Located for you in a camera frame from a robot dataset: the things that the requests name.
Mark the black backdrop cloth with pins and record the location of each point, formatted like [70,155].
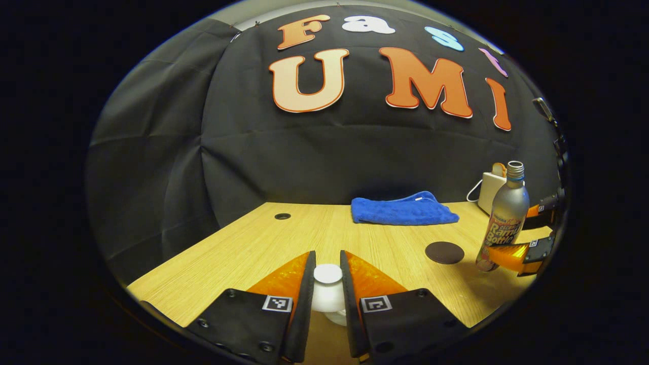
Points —
[152,152]

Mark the dark brown round coaster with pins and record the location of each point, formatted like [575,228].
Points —
[444,252]

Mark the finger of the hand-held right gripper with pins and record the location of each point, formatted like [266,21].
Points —
[547,205]
[538,251]

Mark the white toaster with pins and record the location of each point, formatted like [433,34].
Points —
[489,192]

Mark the toasted bread slice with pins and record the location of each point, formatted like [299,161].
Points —
[499,170]

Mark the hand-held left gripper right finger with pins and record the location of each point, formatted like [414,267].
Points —
[350,314]

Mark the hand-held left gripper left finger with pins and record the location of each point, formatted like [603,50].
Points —
[305,304]

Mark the silver water bottle red label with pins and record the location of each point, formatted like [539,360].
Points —
[507,208]

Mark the blue towel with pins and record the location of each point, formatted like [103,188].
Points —
[400,210]

